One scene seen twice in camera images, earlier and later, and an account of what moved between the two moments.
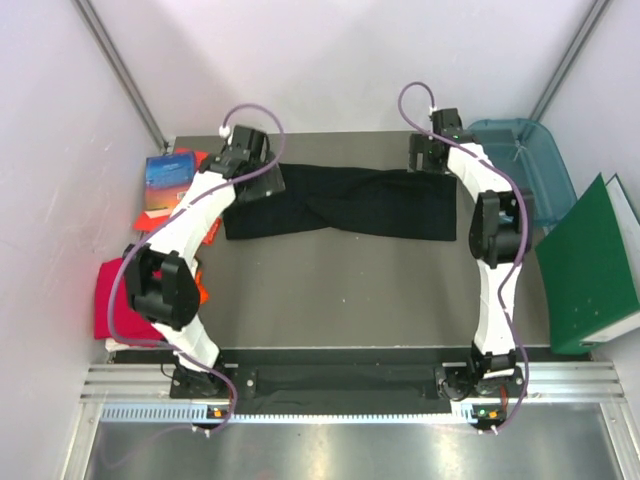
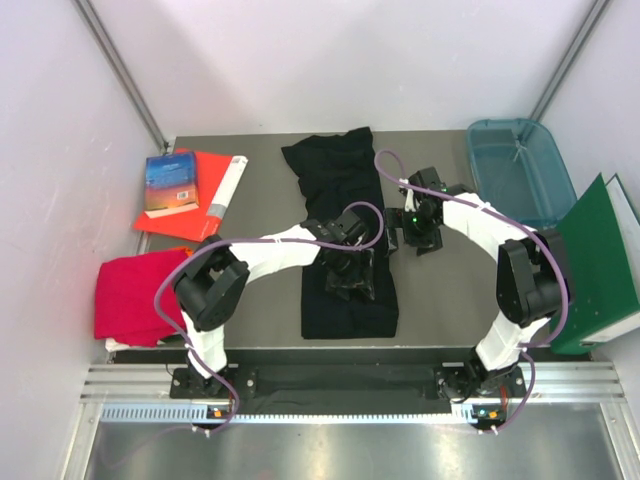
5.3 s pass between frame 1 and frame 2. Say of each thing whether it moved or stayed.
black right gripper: moved
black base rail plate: stayed
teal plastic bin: stayed
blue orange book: stayed
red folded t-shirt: stayed
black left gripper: moved
